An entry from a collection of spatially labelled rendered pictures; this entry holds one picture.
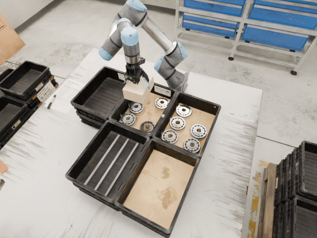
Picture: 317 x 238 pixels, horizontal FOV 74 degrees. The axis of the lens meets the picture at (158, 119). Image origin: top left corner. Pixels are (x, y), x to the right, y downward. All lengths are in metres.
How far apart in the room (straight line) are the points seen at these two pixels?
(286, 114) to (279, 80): 0.56
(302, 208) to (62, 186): 1.63
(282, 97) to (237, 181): 1.76
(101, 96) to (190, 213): 0.97
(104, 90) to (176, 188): 0.88
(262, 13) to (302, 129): 1.38
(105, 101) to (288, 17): 2.23
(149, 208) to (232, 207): 0.49
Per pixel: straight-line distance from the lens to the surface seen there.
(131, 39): 0.97
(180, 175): 1.22
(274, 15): 2.94
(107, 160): 1.29
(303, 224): 1.87
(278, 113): 2.80
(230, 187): 1.39
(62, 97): 1.86
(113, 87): 1.62
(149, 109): 1.44
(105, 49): 1.12
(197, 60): 3.15
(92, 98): 1.59
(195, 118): 1.42
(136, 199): 1.19
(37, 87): 2.34
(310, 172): 1.91
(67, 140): 1.60
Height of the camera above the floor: 1.97
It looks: 55 degrees down
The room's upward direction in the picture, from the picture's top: 2 degrees counter-clockwise
